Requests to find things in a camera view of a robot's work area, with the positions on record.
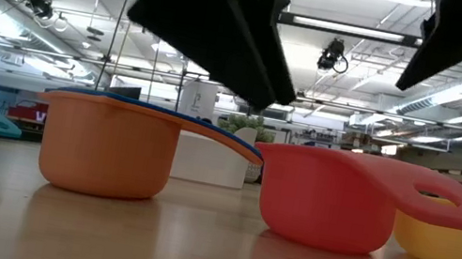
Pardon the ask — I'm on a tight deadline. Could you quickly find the orange measuring cup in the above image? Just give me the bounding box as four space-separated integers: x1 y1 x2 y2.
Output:
23 84 270 224

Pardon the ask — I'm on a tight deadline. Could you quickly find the black ceiling-mounted camera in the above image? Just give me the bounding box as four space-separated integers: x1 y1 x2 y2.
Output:
316 34 353 76

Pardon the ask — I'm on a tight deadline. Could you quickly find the medium blue measuring cup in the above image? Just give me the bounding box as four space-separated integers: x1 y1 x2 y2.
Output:
45 81 270 160

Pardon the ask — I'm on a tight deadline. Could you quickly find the thin black hanging cable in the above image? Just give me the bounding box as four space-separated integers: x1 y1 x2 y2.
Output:
93 0 134 94

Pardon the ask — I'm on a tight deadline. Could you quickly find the red cabinet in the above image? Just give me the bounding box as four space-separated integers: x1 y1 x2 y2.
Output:
7 97 51 126

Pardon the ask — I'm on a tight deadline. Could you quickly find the red measuring cup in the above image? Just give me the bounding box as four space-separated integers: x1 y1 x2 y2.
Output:
239 133 462 259

